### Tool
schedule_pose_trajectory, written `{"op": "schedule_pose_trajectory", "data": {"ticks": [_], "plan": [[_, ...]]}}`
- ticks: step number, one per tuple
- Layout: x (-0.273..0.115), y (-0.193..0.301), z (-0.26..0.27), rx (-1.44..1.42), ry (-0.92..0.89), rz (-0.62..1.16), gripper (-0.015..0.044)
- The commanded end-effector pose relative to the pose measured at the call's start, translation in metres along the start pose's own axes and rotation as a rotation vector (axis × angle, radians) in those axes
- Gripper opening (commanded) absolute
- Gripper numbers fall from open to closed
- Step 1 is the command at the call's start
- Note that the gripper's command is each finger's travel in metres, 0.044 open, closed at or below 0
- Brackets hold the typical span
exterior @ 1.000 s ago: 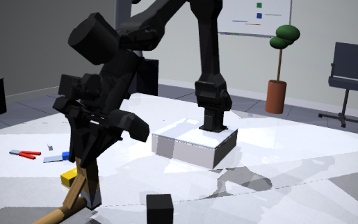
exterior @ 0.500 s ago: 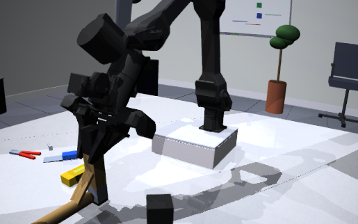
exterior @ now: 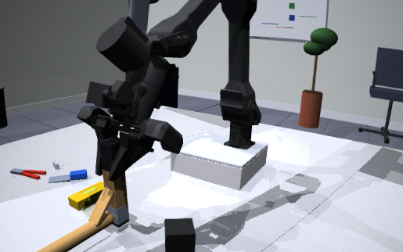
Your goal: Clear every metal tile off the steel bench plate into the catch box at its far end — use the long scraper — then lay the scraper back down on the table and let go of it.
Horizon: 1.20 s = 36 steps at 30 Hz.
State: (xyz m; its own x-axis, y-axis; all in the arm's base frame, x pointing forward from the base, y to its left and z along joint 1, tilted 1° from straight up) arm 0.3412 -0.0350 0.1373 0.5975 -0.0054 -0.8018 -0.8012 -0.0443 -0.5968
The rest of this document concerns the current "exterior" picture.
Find red-handled pliers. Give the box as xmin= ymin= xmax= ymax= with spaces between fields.
xmin=10 ymin=168 xmax=46 ymax=180

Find blue-handled scraper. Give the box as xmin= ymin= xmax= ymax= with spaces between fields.
xmin=49 ymin=169 xmax=87 ymax=183

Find long scraper with wooden handle and dark grey blade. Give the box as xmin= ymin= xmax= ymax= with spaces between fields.
xmin=36 ymin=138 xmax=129 ymax=252

